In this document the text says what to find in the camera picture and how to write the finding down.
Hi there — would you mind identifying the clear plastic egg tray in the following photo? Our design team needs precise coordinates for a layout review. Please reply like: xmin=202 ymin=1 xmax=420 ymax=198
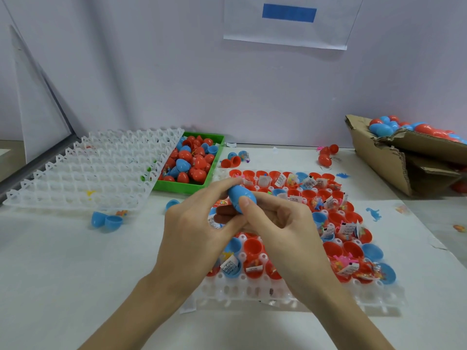
xmin=191 ymin=167 xmax=406 ymax=314
xmin=2 ymin=127 xmax=185 ymax=210

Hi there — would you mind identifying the person's right hand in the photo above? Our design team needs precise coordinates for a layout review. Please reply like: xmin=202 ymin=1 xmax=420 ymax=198
xmin=215 ymin=189 xmax=337 ymax=299

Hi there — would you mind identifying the cardboard box of capsules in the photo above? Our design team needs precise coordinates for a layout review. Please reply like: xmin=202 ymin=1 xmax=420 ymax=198
xmin=345 ymin=115 xmax=467 ymax=197

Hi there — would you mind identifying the person's right forearm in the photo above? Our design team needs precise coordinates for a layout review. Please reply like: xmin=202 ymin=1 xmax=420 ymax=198
xmin=295 ymin=273 xmax=395 ymax=350

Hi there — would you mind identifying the white paper sign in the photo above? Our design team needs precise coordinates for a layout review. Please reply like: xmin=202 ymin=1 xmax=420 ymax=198
xmin=223 ymin=0 xmax=365 ymax=50

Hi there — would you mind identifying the small capsule cluster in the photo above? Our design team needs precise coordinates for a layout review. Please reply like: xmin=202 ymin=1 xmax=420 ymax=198
xmin=220 ymin=150 xmax=251 ymax=168

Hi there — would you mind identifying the clear triangular panel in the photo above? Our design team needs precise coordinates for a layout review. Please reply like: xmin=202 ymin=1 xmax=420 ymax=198
xmin=9 ymin=25 xmax=74 ymax=165

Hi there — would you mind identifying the green plastic tray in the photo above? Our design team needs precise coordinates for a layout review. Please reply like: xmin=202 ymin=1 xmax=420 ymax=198
xmin=152 ymin=131 xmax=226 ymax=194

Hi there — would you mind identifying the pile of finished eggs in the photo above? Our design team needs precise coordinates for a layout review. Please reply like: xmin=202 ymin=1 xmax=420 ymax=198
xmin=368 ymin=116 xmax=467 ymax=143

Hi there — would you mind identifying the grey metal rail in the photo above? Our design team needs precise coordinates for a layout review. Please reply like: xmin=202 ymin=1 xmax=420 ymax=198
xmin=0 ymin=135 xmax=80 ymax=201

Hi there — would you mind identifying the person's left hand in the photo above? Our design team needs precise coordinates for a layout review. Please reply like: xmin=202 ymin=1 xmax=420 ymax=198
xmin=153 ymin=177 xmax=256 ymax=289

